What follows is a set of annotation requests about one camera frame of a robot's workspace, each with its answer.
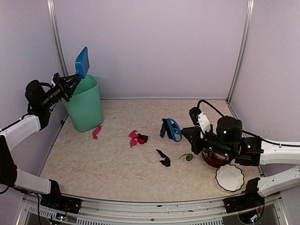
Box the teal plastic waste bin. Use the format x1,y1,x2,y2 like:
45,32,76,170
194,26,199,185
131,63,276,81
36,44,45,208
62,75,104,132

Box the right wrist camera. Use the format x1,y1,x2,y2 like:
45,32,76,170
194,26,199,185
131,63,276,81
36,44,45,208
189,107,211,133

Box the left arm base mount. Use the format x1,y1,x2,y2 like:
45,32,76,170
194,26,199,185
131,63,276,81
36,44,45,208
40,180,81,214

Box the red floral bowl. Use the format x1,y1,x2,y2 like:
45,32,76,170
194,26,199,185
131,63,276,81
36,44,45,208
202,150,231,168

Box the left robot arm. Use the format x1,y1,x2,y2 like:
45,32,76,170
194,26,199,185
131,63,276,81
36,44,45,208
0,73,81,209

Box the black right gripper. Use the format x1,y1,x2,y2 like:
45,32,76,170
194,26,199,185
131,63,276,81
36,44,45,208
181,127,234,159

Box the green paper scrap right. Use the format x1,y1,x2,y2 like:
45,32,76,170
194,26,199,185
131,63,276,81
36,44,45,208
179,153,193,161

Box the blue dustpan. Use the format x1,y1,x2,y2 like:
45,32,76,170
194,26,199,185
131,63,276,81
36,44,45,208
75,46,90,79

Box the white scalloped bowl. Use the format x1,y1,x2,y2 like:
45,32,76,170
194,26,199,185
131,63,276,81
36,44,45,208
215,164,245,193

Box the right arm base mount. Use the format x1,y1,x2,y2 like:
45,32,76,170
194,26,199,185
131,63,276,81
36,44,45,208
223,178,265,213

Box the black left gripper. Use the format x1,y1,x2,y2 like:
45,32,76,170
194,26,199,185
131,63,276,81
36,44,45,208
40,74,81,108

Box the blue hand brush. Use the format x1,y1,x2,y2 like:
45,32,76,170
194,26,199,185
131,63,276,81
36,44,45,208
159,118,182,143

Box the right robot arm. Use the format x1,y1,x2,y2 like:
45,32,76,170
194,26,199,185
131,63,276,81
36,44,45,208
181,114,300,208

